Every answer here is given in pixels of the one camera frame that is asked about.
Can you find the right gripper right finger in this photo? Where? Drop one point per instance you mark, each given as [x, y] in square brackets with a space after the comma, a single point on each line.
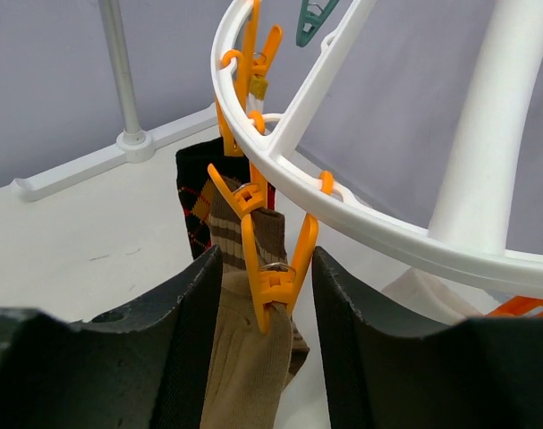
[386, 366]

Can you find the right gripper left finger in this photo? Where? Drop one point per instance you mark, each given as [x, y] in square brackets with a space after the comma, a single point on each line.
[143, 364]

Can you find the white sock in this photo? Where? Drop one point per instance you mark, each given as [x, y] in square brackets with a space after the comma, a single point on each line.
[426, 295]

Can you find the tan sock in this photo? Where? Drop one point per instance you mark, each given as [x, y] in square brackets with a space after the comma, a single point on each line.
[248, 368]

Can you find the white round clip hanger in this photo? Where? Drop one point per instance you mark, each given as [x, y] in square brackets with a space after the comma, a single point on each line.
[412, 127]

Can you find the orange clothes peg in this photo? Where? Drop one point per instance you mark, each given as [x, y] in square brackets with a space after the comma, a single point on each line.
[277, 282]

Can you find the argyle black red sock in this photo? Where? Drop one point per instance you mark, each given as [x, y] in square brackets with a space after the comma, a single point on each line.
[196, 190]

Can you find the orange peg on striped sock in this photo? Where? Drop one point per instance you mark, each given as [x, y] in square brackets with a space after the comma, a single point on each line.
[248, 197]

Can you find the white clothes rack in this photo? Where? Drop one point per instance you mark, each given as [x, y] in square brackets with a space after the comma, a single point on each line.
[132, 146]

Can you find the green clothes peg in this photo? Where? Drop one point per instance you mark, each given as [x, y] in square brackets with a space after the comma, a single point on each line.
[311, 18]

